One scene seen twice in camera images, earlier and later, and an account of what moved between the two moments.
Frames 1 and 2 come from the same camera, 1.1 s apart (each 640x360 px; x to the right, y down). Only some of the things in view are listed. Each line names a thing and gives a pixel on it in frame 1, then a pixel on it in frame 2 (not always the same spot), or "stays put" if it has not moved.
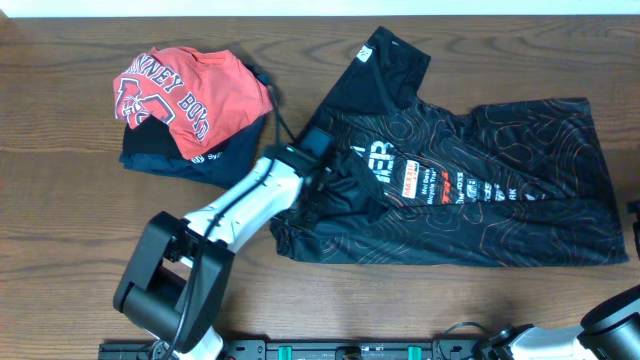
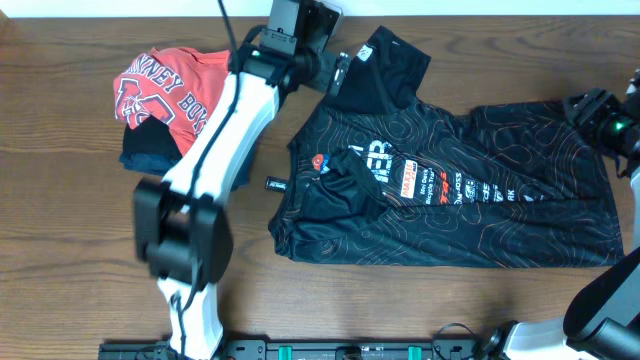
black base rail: [304, 349] stays put
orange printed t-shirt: [211, 97] stays put
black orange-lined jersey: [517, 184] stays put
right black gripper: [636, 206] -> [599, 104]
